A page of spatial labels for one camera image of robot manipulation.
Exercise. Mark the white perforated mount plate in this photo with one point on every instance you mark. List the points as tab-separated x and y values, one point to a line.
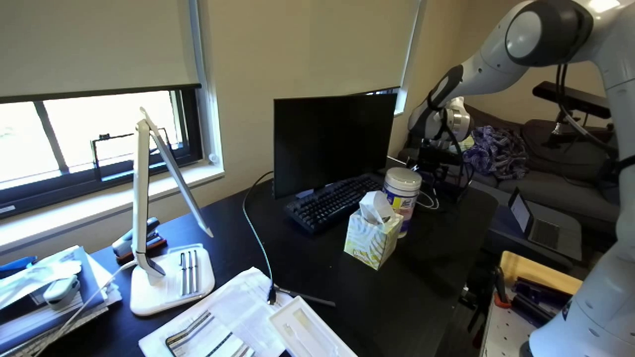
507	334

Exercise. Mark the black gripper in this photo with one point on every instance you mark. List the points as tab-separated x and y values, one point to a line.
445	159

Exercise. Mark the red and black stapler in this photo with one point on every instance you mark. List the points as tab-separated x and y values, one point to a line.
136	240

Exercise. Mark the dark pen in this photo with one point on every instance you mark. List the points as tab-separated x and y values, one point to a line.
308	298

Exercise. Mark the beige roller blind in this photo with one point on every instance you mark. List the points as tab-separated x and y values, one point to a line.
92	46

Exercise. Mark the open grey laptop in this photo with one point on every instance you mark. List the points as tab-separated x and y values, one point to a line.
553	231

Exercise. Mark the stack of books and papers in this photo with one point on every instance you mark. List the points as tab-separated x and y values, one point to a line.
41	324

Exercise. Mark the purple cloth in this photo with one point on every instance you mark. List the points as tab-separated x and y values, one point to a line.
497	151

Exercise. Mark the black tool with red tip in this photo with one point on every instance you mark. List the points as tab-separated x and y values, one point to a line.
537	298

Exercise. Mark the light wooden box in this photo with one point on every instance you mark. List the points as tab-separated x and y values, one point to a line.
537	268

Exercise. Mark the black bar on tripod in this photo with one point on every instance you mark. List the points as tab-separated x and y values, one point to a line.
568	100

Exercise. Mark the white desk lamp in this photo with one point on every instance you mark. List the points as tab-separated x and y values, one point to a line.
166	290

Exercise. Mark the black keyboard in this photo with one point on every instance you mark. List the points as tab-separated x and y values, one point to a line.
330	205

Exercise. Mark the black computer monitor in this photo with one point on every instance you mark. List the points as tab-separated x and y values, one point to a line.
330	141

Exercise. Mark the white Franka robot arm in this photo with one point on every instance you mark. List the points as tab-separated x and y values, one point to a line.
503	46

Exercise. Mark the white paper packet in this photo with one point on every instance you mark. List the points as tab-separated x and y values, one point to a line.
231	304

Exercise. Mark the yellow patterned tissue box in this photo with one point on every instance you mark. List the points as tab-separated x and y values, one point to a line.
370	240

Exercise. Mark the black framed window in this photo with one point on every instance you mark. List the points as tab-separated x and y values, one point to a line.
80	131

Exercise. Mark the pale teal oval object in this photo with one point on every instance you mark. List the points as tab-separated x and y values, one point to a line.
60	290

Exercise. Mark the dark sofa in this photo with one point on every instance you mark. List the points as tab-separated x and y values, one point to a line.
568	179

